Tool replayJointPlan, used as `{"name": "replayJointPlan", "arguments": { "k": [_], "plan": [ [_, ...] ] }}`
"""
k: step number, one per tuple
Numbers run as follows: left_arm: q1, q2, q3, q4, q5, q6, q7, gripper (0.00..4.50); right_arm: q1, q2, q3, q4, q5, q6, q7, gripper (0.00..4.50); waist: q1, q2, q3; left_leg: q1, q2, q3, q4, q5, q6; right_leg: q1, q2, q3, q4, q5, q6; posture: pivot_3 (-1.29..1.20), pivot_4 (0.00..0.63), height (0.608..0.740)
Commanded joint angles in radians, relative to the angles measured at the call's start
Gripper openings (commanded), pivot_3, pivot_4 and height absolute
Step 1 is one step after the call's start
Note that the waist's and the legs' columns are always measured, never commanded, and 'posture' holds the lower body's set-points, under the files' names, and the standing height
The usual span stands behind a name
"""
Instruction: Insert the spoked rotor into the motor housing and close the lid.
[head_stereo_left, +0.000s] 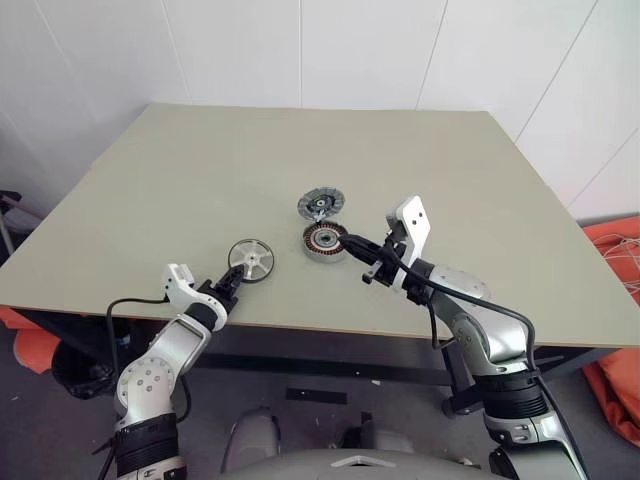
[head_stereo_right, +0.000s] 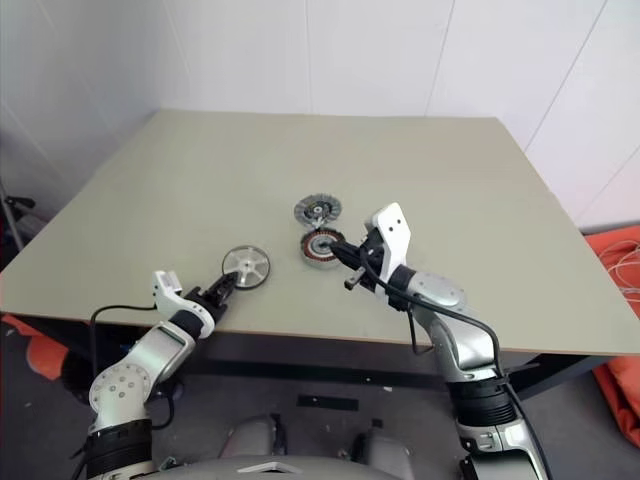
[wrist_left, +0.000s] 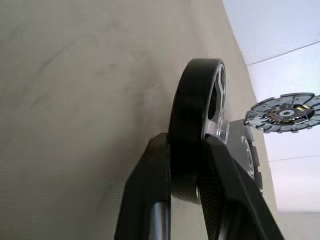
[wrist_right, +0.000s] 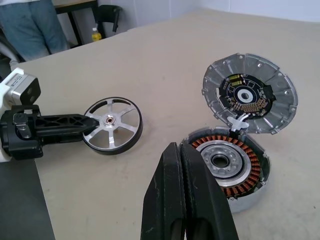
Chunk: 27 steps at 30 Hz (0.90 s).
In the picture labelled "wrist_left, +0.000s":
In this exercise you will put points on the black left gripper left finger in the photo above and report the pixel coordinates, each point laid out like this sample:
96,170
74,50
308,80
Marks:
147,190

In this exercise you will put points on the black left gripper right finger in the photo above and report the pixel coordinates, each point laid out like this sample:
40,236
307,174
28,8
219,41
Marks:
232,190

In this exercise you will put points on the black spoked rotor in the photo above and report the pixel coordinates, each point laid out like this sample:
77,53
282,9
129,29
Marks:
187,112

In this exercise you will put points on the silver hinged motor lid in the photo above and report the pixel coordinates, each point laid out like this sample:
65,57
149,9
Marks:
282,113

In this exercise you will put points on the grey round motor housing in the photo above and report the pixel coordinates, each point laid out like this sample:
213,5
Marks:
246,160

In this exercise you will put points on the beige table cover cloth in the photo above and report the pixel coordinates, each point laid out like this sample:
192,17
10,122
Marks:
75,112

